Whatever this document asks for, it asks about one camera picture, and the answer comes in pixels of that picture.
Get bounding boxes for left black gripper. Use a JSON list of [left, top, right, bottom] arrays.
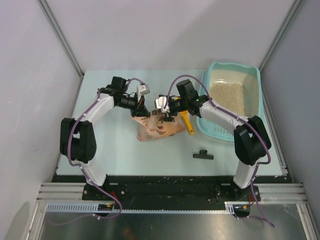
[[116, 92, 150, 118]]

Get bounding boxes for pink cat litter bag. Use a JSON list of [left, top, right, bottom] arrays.
[[131, 109, 186, 141]]

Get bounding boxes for yellow plastic litter scoop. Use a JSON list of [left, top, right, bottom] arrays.
[[173, 110, 195, 136]]

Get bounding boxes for black bag clip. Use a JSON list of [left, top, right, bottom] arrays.
[[192, 149, 214, 160]]

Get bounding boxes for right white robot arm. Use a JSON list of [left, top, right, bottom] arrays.
[[155, 79, 272, 201]]

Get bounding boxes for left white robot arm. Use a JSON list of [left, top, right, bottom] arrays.
[[59, 76, 151, 200]]

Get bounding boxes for clean litter in box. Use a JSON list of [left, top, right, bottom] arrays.
[[209, 82, 250, 117]]

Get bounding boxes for teal plastic litter box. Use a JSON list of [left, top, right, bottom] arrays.
[[196, 62, 264, 142]]

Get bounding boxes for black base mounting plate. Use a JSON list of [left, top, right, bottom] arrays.
[[51, 174, 262, 202]]

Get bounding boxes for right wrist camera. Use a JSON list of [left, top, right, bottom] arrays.
[[155, 95, 170, 113]]

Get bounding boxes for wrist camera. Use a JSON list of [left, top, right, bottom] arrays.
[[136, 83, 150, 100], [155, 95, 170, 113]]

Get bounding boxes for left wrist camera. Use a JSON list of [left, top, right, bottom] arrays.
[[136, 83, 150, 100]]

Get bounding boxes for grey slotted cable duct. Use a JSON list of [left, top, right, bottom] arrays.
[[46, 202, 234, 214]]

